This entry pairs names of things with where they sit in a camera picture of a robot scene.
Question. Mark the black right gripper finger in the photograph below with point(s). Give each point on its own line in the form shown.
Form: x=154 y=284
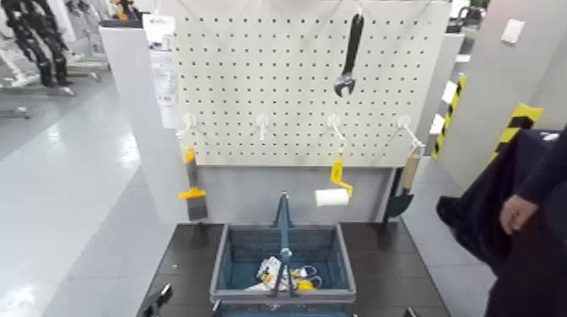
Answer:
x=409 y=312

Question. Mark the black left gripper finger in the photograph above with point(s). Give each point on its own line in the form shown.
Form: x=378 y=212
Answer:
x=161 y=297

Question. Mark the black adjustable wrench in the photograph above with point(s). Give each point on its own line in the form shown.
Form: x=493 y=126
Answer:
x=353 y=44

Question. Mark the person's navy sleeved forearm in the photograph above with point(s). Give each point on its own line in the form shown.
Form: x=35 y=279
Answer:
x=545 y=177

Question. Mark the blue-grey plastic crate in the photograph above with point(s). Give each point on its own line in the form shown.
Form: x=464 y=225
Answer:
x=239 y=294

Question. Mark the person's bare hand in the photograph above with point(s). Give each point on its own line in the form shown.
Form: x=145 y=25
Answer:
x=516 y=214

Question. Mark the white yellow packaged item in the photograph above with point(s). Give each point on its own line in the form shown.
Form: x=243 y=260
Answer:
x=268 y=272

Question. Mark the white paper label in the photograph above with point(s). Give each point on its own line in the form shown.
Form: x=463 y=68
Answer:
x=436 y=124
x=449 y=92

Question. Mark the long yellow black hazard strip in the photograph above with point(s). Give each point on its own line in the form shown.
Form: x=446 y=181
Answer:
x=449 y=115

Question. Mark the short yellow black hazard strip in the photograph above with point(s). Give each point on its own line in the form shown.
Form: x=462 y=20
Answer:
x=516 y=124

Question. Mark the white hanging blister package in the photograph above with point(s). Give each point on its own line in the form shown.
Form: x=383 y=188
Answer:
x=161 y=66

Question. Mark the white pegboard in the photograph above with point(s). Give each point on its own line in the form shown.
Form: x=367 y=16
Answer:
x=266 y=66

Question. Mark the black humanoid robot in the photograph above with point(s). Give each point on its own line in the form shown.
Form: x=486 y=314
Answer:
x=35 y=40

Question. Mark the yellow black machine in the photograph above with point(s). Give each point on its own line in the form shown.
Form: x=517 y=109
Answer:
x=124 y=9

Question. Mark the black device on shelf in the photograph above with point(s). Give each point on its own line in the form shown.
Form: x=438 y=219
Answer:
x=467 y=17

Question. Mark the small white pegboard hook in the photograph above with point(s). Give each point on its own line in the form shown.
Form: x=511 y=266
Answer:
x=360 y=9

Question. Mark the white wall switch plate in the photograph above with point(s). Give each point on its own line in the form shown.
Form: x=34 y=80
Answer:
x=512 y=31

